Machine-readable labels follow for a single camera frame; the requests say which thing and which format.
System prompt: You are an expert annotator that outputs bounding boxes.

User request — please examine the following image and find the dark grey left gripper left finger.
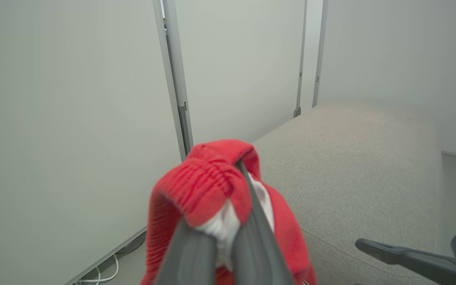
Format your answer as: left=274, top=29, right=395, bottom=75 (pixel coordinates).
left=155, top=220, right=217, bottom=285

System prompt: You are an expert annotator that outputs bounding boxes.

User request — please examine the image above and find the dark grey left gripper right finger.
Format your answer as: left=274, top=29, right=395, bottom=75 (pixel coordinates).
left=231, top=160, right=296, bottom=285

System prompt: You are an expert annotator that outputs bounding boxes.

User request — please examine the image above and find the grey metal partition post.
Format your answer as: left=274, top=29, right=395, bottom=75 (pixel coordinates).
left=152, top=0, right=194, bottom=162
left=312, top=0, right=329, bottom=108
left=293, top=0, right=308, bottom=118

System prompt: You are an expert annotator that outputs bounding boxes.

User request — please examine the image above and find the white cable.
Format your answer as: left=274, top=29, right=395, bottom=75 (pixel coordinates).
left=76, top=253, right=120, bottom=284

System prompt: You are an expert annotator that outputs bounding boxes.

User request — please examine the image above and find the grey fabric sofa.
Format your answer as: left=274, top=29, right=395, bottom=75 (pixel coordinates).
left=251, top=101, right=445, bottom=285

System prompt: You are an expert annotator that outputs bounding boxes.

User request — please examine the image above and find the red and white garment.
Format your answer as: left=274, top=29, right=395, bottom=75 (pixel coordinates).
left=140, top=139, right=318, bottom=285

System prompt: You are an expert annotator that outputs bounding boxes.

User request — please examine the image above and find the grey metal floor rail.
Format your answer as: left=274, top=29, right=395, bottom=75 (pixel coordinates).
left=63, top=226, right=148, bottom=285

